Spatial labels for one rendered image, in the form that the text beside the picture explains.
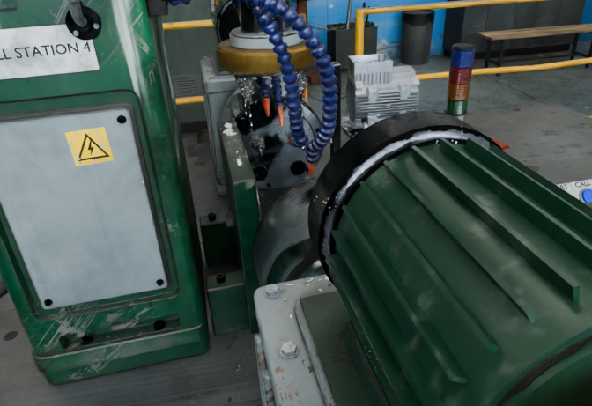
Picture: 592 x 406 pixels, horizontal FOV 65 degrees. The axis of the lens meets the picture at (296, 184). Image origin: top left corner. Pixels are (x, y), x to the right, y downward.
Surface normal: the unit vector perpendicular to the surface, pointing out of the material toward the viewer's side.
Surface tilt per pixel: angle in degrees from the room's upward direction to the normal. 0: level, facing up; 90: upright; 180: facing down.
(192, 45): 90
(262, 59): 90
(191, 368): 0
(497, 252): 22
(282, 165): 90
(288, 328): 0
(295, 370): 0
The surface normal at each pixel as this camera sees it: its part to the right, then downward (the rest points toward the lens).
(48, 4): 0.23, 0.45
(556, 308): -0.41, -0.76
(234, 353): -0.04, -0.88
